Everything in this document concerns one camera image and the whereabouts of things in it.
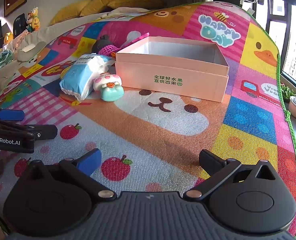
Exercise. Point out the pink plastic basket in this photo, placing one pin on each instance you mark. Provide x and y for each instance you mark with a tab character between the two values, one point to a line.
111	50

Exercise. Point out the colourful cartoon play mat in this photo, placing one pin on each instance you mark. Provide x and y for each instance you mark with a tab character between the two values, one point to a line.
150	140

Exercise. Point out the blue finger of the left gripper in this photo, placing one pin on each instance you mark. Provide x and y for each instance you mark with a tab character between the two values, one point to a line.
11	115

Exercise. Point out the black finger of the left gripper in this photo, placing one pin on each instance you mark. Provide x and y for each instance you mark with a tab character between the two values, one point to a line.
38	132

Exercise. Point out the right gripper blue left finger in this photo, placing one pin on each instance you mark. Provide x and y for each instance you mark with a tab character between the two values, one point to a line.
89	162

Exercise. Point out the yellow duck plush toy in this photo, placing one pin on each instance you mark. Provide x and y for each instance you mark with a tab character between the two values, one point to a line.
33	22

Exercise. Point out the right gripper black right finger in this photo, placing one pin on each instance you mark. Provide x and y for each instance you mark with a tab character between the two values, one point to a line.
210	162

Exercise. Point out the white blanket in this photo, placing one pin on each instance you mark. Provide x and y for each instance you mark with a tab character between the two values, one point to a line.
124	11

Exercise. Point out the pink cardboard box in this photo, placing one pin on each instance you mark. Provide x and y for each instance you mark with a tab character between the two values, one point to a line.
179	66

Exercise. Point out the yellow cushion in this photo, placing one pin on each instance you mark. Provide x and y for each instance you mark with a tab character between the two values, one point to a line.
145	4
72	10

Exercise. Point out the small potted plant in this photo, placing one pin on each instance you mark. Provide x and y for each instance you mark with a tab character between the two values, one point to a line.
287	93

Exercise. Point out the black plush cat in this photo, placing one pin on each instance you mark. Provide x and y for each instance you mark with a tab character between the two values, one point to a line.
100	43

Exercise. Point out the blue white tissue pack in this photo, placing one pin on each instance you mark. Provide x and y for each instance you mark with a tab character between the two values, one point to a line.
79	78

